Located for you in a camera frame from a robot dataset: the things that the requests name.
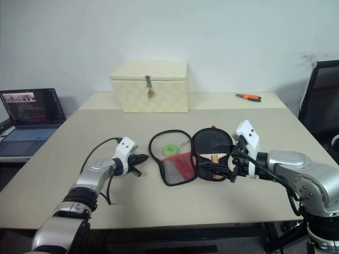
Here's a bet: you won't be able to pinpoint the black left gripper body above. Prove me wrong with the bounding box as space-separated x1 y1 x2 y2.
127 153 141 176

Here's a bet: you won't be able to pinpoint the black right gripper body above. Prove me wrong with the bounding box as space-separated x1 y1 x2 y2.
228 138 250 184

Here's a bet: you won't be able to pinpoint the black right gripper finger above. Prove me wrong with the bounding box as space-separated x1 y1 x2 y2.
198 162 236 184
211 142 237 152

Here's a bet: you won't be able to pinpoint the black table tennis paddle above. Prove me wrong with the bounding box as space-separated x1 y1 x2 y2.
194 129 234 181

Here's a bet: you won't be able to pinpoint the black zippered paddle case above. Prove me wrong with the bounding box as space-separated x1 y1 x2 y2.
148 125 235 187

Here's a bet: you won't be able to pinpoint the red mesh pocket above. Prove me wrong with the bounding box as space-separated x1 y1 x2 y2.
160 152 197 181

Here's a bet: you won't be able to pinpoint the metal latch with brass padlock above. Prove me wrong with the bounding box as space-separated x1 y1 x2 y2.
144 75 156 100

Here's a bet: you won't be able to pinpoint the cream lidded box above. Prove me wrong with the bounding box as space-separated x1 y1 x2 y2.
110 60 192 114

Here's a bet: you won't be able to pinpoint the black office chair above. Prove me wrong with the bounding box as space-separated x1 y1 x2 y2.
298 60 339 155

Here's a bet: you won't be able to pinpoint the open laptop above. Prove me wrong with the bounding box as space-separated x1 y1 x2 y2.
0 88 67 157

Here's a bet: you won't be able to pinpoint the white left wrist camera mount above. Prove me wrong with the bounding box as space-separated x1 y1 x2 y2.
115 137 139 162

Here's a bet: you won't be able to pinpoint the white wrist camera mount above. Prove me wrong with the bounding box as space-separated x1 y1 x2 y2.
115 137 139 162
232 119 261 179

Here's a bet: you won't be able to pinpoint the green ring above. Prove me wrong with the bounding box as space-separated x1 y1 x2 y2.
162 143 181 157

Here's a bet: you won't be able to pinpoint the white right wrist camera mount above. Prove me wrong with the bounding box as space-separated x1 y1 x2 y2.
232 119 261 179

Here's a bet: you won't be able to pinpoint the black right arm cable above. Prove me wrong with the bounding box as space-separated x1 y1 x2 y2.
230 150 306 218

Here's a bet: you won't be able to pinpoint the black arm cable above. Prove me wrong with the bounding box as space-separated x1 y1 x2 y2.
230 150 306 218
80 137 123 206

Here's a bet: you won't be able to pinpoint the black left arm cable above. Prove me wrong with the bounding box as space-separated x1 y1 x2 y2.
80 137 123 206

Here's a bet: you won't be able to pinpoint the orange handled pliers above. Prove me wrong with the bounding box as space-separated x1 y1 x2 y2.
235 93 262 103

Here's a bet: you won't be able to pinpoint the black table frame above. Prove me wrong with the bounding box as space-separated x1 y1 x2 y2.
87 221 281 254

